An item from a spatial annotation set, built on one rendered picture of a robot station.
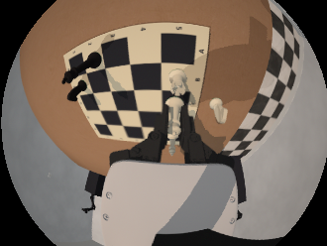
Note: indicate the white rook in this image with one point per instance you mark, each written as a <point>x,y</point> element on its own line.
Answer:
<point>177,77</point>

